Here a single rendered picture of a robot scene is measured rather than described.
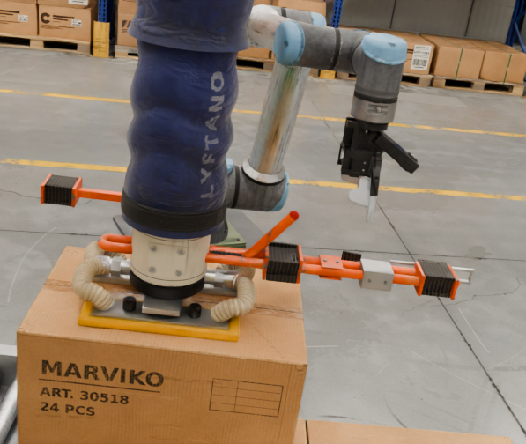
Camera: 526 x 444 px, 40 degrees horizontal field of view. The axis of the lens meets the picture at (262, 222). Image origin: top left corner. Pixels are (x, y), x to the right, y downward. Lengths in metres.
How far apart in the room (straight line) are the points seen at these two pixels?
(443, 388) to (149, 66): 2.33
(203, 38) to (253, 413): 0.78
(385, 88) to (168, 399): 0.79
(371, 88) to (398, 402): 1.95
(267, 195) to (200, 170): 1.00
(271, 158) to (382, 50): 0.97
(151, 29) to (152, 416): 0.80
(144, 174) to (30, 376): 0.49
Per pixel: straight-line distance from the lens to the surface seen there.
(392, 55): 1.45
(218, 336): 1.53
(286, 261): 1.56
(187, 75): 1.36
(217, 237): 2.46
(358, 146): 1.51
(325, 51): 1.54
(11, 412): 2.09
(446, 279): 1.64
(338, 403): 3.09
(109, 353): 1.53
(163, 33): 1.35
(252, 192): 2.41
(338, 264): 1.61
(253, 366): 1.51
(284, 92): 2.19
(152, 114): 1.40
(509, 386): 3.51
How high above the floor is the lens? 1.86
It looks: 24 degrees down
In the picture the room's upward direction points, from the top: 7 degrees clockwise
